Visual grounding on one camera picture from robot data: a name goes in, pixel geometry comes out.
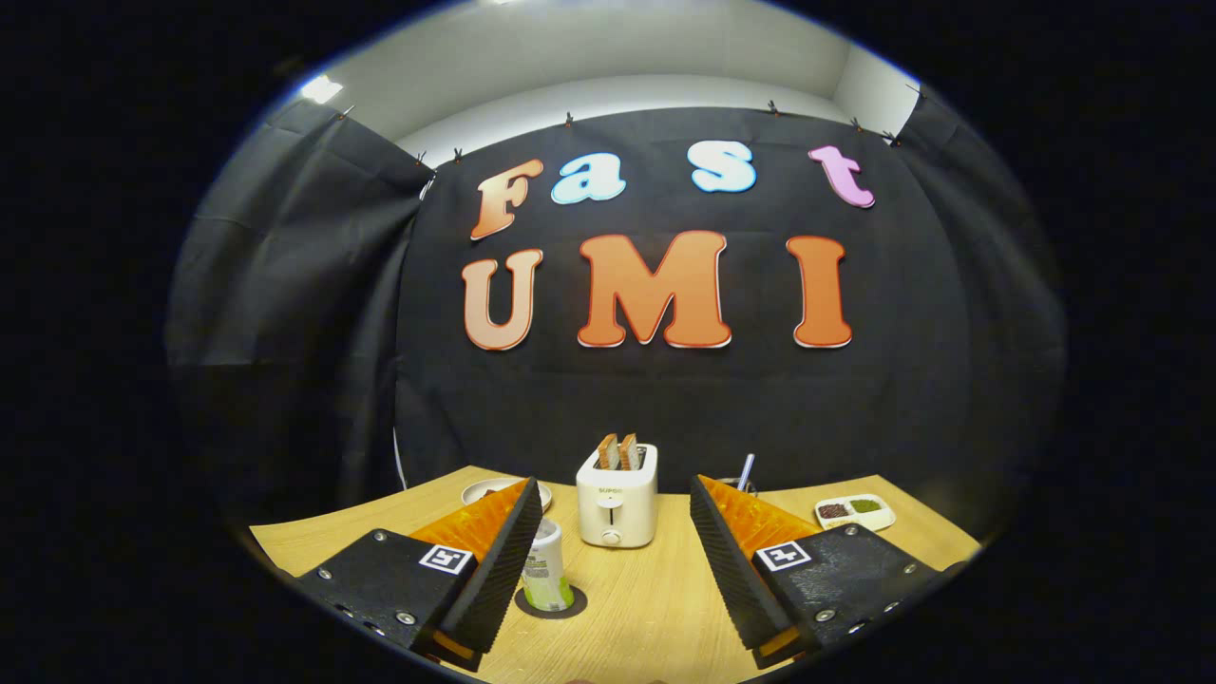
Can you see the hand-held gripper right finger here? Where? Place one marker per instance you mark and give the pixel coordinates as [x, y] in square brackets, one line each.
[731, 570]

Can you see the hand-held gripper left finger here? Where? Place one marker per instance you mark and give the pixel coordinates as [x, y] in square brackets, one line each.
[503, 570]

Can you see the white green label juice bottle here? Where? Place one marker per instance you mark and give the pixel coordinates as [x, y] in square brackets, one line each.
[548, 570]

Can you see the dark round coaster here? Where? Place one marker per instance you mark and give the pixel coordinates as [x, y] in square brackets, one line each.
[578, 600]

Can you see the small white oval plate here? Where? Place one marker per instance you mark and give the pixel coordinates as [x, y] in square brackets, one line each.
[480, 492]

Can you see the wooden table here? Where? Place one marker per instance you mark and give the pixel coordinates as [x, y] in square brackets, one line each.
[636, 608]

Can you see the white toaster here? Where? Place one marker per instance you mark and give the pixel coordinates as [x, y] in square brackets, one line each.
[616, 508]

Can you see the white divided dish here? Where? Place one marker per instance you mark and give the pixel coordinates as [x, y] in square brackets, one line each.
[855, 513]

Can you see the toast slice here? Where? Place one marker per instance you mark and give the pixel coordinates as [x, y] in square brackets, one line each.
[630, 453]
[608, 453]

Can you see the black backdrop cloth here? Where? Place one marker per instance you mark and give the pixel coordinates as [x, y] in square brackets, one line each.
[665, 399]

